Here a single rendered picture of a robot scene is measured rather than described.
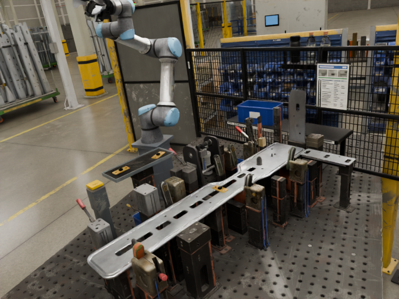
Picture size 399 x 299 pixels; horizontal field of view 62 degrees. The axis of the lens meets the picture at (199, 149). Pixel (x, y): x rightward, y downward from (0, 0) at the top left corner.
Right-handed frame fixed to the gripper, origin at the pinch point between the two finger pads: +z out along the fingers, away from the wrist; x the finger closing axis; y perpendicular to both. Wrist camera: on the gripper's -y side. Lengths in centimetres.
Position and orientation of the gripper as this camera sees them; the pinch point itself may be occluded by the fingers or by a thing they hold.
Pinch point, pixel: (78, 2)
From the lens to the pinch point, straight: 161.3
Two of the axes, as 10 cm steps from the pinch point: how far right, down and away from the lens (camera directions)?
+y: -4.1, 7.2, 5.5
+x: -7.9, -5.9, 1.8
